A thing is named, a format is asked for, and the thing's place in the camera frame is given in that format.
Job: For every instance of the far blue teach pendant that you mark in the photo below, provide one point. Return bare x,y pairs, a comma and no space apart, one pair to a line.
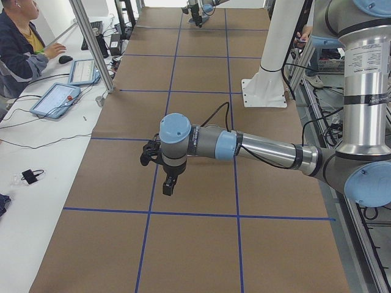
83,72

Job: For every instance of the white pedestal column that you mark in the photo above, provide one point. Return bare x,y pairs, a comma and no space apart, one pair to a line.
266,88

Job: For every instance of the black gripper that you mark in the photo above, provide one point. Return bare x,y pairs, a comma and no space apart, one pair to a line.
194,11
173,171

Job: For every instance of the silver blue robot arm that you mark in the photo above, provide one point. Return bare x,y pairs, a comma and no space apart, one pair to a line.
359,167
200,11

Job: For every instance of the blue teach pendant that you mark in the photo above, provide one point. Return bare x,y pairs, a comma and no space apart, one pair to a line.
56,101
83,72

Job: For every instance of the black power box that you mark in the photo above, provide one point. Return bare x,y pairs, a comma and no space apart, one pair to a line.
115,45

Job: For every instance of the near blue teach pendant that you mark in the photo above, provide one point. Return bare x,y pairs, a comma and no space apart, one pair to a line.
56,101

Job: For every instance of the aluminium frame post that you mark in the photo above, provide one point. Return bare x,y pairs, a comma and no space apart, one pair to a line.
85,27

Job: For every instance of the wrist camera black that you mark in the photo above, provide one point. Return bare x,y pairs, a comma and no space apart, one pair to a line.
151,152

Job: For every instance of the black computer mouse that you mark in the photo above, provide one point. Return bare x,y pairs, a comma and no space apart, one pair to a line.
64,59

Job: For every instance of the seated operator in jacket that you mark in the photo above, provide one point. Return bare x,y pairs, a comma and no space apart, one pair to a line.
24,55

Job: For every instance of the small black dongle with cable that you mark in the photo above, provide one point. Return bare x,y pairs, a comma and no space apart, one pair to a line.
31,176

